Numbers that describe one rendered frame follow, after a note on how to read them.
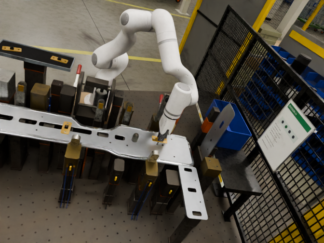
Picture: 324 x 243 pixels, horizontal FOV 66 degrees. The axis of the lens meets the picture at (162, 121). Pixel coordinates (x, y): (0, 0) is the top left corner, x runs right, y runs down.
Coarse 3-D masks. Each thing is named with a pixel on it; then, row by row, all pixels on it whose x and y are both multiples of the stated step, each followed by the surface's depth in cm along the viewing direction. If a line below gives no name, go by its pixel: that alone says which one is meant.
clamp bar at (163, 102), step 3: (165, 96) 133; (168, 96) 134; (162, 99) 134; (165, 99) 131; (162, 102) 134; (165, 102) 136; (162, 105) 136; (165, 105) 136; (159, 108) 137; (162, 108) 137; (159, 111) 137; (162, 111) 138; (159, 114) 139; (156, 120) 140
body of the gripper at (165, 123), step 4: (164, 116) 121; (160, 120) 128; (164, 120) 120; (168, 120) 118; (172, 120) 118; (160, 124) 126; (164, 124) 119; (168, 124) 119; (172, 124) 119; (160, 128) 124; (164, 128) 120; (168, 128) 120; (172, 128) 121; (160, 132) 123; (164, 132) 121; (168, 132) 122
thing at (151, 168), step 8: (144, 168) 115; (152, 168) 114; (144, 176) 112; (152, 176) 111; (136, 184) 126; (144, 184) 114; (152, 184) 114; (136, 192) 123; (144, 192) 120; (128, 200) 135; (136, 200) 124; (128, 208) 132; (136, 208) 128
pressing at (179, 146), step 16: (0, 112) 115; (16, 112) 118; (32, 112) 121; (48, 112) 124; (0, 128) 108; (16, 128) 111; (32, 128) 114; (48, 128) 117; (80, 128) 124; (96, 128) 127; (112, 128) 131; (128, 128) 136; (96, 144) 120; (112, 144) 123; (128, 144) 127; (144, 144) 130; (160, 144) 134; (176, 144) 139; (144, 160) 123; (160, 160) 126; (176, 160) 129; (192, 160) 134
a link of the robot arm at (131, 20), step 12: (132, 12) 117; (144, 12) 121; (132, 24) 118; (144, 24) 121; (120, 36) 134; (132, 36) 128; (108, 48) 142; (120, 48) 138; (96, 60) 146; (108, 60) 145
